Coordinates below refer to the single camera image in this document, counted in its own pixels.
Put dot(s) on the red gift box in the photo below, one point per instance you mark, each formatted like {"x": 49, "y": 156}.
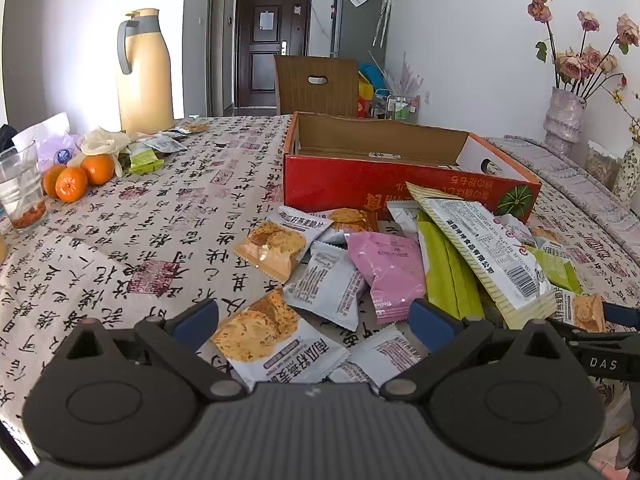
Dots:
{"x": 364, "y": 106}

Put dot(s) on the storage cart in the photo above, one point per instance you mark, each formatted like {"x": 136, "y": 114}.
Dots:
{"x": 397, "y": 105}

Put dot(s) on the glass cup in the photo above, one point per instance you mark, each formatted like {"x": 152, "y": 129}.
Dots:
{"x": 20, "y": 190}

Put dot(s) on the cream plastic bag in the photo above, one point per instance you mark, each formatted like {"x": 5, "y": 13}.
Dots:
{"x": 105, "y": 142}

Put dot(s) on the white feather plume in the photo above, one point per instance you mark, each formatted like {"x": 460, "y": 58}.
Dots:
{"x": 407, "y": 75}

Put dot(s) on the grey refrigerator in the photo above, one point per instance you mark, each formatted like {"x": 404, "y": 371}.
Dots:
{"x": 357, "y": 25}

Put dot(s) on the wooden chair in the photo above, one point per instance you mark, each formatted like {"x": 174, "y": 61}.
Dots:
{"x": 315, "y": 90}

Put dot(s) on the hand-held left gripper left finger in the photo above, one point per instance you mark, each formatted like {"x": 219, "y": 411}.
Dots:
{"x": 197, "y": 317}

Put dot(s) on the orange cracker packet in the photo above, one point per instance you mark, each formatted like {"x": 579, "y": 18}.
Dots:
{"x": 272, "y": 247}
{"x": 255, "y": 330}
{"x": 350, "y": 217}
{"x": 195, "y": 127}
{"x": 582, "y": 310}

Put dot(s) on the grey interior door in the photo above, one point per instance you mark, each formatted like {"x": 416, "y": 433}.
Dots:
{"x": 216, "y": 40}

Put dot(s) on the small green snack packet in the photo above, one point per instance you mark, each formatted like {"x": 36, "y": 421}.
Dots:
{"x": 556, "y": 266}
{"x": 145, "y": 162}

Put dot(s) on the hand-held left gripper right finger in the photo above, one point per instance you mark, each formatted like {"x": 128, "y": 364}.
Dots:
{"x": 431, "y": 320}

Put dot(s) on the long white green snack packet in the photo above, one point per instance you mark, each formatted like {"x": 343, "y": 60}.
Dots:
{"x": 487, "y": 250}

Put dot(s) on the dried rose bouquet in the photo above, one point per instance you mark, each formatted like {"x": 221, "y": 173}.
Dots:
{"x": 570, "y": 62}

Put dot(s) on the blue plastic item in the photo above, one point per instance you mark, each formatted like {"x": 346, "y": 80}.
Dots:
{"x": 371, "y": 72}

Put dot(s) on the pink textured vase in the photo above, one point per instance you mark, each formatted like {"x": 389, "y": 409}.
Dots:
{"x": 562, "y": 120}

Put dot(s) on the white folded umbrella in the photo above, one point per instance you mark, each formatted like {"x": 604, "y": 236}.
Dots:
{"x": 382, "y": 15}

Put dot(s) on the grey snack packet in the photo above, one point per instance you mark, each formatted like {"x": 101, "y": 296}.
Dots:
{"x": 167, "y": 145}
{"x": 385, "y": 355}
{"x": 327, "y": 280}

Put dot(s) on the black bag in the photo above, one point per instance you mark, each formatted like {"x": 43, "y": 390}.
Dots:
{"x": 5, "y": 136}

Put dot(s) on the orange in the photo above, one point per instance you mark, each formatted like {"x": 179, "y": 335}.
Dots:
{"x": 71, "y": 183}
{"x": 50, "y": 180}
{"x": 97, "y": 167}

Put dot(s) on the pink snack packet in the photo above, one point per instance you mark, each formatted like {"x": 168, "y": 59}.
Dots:
{"x": 390, "y": 270}

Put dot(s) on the pink grey patterned cloth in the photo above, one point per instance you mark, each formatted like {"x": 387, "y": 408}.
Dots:
{"x": 565, "y": 170}

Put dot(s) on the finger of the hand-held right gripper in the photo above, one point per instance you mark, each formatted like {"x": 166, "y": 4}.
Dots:
{"x": 622, "y": 316}
{"x": 610, "y": 338}

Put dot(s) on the white plastic bag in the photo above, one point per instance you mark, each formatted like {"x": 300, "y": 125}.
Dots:
{"x": 47, "y": 142}

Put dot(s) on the yellow bag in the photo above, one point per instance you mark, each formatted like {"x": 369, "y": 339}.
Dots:
{"x": 367, "y": 88}

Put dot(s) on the red cardboard box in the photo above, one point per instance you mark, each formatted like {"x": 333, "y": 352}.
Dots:
{"x": 380, "y": 180}

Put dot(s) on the patterned ceramic vase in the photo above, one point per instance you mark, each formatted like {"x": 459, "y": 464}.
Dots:
{"x": 629, "y": 175}

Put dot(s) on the white red snack packet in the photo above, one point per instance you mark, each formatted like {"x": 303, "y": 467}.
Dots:
{"x": 515, "y": 232}

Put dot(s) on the dark brown door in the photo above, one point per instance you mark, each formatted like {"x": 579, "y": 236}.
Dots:
{"x": 272, "y": 35}

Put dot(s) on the yellow thermos jug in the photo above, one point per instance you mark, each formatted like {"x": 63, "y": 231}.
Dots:
{"x": 145, "y": 75}

